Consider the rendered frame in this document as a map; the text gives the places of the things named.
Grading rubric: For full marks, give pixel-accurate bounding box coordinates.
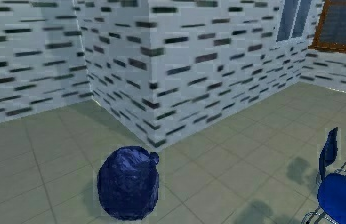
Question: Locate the dark blue garbage bag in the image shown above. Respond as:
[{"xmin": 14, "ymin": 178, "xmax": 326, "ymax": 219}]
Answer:
[{"xmin": 96, "ymin": 145, "xmax": 161, "ymax": 221}]

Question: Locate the white framed window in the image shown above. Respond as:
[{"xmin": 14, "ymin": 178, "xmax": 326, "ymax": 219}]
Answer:
[{"xmin": 275, "ymin": 0, "xmax": 314, "ymax": 43}]

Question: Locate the brown framed window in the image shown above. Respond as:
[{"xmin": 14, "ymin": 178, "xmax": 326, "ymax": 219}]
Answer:
[{"xmin": 311, "ymin": 0, "xmax": 346, "ymax": 56}]

